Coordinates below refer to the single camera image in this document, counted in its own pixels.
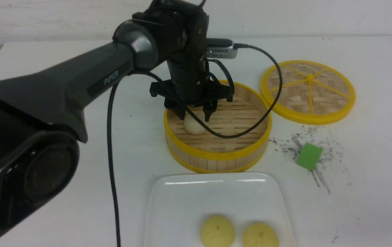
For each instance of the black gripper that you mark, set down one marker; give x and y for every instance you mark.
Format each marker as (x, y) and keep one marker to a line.
(192, 83)

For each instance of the white steamed bun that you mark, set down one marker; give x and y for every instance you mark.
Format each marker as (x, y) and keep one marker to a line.
(192, 126)

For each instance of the yellow steamed bun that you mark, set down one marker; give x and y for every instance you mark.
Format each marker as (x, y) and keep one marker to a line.
(259, 234)

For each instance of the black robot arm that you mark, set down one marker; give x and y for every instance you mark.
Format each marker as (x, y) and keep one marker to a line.
(42, 114)

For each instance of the white square plate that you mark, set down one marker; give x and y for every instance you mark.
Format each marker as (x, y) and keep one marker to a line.
(179, 205)

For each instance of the yellow bun on plate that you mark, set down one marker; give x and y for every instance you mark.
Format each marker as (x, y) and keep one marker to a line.
(217, 231)

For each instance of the bamboo steamer basket yellow rim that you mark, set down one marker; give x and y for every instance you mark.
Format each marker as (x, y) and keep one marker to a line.
(207, 153)

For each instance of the bamboo steamer lid yellow rim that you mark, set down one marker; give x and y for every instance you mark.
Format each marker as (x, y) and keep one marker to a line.
(313, 93)

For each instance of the green sponge block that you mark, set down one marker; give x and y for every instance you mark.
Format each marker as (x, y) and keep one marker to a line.
(309, 156)

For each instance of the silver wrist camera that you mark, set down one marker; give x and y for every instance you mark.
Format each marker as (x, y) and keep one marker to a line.
(220, 48)

